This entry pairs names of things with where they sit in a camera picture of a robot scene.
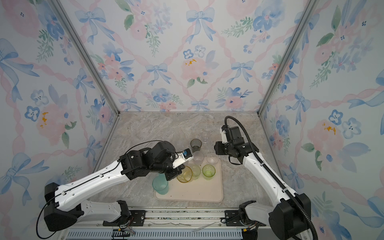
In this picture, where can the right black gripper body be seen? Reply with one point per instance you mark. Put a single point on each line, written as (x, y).
(223, 149)

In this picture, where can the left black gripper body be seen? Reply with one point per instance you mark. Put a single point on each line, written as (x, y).
(167, 169)

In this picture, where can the tall teal cup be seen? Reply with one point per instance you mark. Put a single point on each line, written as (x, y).
(160, 184)

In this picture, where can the bright green glass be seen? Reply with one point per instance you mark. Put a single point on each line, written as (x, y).
(208, 171)

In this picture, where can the short frosted clear cup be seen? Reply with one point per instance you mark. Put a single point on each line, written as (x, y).
(198, 157)

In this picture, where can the dark smoky glass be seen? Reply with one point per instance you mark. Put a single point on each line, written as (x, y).
(196, 145)

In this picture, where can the short light green cup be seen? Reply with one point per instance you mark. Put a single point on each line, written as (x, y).
(196, 170)

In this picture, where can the yellow amber glass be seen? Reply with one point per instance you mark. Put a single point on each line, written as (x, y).
(186, 176)

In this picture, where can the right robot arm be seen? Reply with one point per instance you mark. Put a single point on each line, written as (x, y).
(290, 213)

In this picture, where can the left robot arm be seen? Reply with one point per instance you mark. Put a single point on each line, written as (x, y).
(69, 203)

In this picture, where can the beige plastic tray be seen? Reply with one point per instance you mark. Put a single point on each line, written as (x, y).
(202, 189)

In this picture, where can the small clear glass far right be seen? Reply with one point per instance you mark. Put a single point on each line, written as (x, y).
(212, 159)

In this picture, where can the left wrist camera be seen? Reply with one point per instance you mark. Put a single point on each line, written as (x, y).
(182, 157)

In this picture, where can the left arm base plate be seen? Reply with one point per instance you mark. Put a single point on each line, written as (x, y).
(135, 218)

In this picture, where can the aluminium rail frame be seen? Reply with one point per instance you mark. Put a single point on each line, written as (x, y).
(170, 224)

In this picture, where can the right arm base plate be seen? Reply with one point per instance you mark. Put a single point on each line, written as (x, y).
(232, 219)

